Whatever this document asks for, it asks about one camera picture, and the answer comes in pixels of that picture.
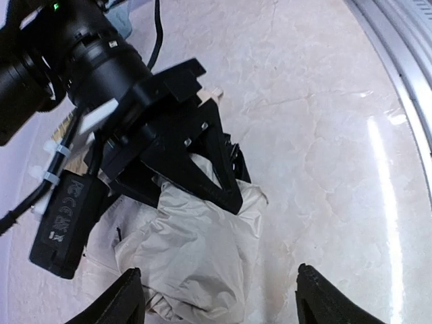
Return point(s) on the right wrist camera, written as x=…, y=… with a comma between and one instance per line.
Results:
x=72, y=212

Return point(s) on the woven bamboo tray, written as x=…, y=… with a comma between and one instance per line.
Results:
x=62, y=128

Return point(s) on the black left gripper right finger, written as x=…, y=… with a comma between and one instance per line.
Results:
x=319, y=301

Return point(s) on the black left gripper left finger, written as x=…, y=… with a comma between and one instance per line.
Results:
x=122, y=302

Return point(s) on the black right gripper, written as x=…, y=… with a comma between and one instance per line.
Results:
x=129, y=132

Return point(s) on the beige folding umbrella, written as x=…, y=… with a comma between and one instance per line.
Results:
x=196, y=259

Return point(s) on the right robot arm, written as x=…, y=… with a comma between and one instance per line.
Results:
x=51, y=50

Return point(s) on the aluminium front rail frame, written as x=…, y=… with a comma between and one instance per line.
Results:
x=401, y=34

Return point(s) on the light blue ceramic mug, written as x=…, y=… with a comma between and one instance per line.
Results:
x=119, y=17

